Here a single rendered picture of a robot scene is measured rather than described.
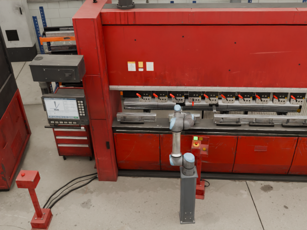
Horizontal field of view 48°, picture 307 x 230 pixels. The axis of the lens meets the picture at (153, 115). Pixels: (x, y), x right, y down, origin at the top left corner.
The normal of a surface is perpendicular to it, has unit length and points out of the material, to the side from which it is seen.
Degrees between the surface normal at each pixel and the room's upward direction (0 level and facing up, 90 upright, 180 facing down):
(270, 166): 103
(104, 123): 90
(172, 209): 0
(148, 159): 90
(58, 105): 90
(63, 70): 90
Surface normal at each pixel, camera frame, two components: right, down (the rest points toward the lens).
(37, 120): -0.03, -0.82
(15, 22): 0.05, 0.57
